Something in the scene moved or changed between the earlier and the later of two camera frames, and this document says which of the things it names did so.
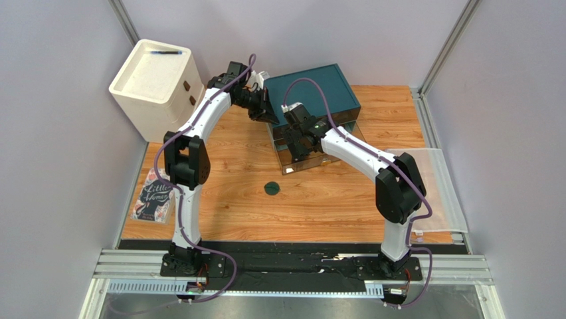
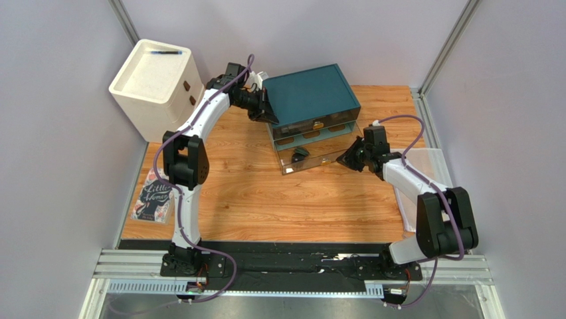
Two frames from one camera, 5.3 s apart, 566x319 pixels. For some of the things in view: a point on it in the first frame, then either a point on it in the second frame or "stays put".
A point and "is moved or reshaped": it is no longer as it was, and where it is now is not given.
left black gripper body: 251,101 stays put
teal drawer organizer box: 323,91 stays put
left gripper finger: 265,116 stays put
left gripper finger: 268,102 stays put
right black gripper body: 293,145 → 355,153
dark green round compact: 272,188 is moved or reshaped
